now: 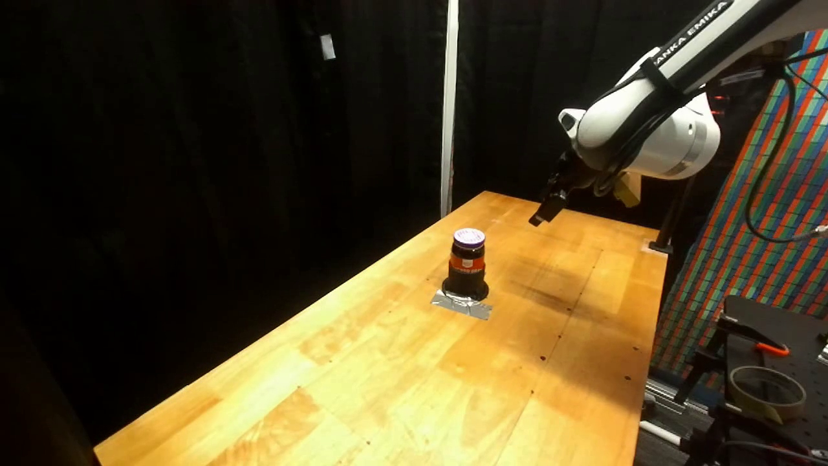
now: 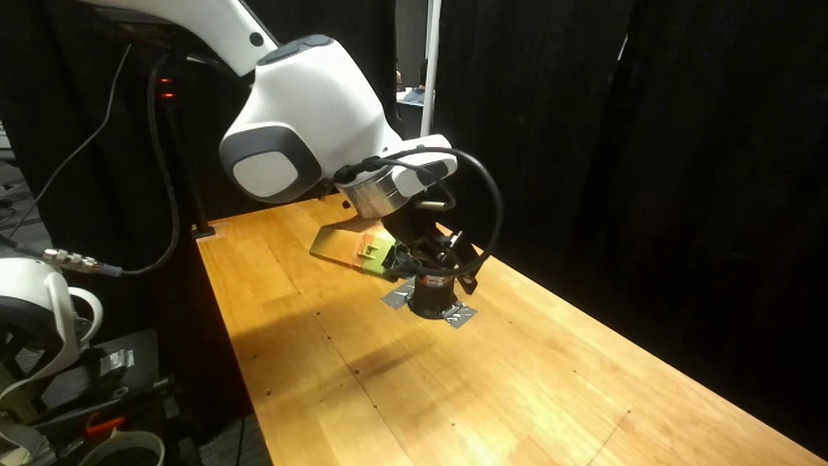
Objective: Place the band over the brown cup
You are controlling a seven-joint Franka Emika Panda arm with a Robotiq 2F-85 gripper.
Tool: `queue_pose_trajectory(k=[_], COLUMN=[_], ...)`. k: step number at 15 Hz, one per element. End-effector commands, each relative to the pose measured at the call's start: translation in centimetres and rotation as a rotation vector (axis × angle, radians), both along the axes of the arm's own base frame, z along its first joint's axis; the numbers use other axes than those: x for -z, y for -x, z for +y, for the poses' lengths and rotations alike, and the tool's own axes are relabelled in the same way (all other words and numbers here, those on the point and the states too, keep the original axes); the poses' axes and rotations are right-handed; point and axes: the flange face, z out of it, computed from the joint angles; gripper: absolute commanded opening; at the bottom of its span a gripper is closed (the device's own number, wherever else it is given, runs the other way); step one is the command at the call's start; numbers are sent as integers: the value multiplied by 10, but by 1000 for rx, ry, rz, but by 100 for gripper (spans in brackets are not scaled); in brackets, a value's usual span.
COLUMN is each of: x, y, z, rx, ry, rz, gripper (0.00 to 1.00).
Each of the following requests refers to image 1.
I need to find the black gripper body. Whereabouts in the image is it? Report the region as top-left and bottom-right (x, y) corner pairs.
(542, 148), (600, 206)

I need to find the grey tape roll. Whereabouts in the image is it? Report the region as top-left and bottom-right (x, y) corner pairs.
(724, 363), (810, 417)

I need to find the colourful patterned board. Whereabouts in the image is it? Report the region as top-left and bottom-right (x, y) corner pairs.
(652, 22), (828, 378)

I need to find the black cable with silver plug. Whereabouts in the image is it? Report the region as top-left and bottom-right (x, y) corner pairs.
(742, 47), (828, 245)

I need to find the white vertical pole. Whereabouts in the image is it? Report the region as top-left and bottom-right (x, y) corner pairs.
(438, 0), (463, 219)

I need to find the black curtain backdrop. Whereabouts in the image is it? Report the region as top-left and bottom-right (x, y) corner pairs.
(0, 0), (779, 466)

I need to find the aluminium rail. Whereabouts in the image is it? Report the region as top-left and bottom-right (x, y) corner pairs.
(637, 374), (707, 451)

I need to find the black side cart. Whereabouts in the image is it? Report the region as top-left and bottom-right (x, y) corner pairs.
(676, 295), (828, 466)

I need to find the orange handled clamp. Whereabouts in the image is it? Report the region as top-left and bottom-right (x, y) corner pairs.
(751, 337), (793, 363)

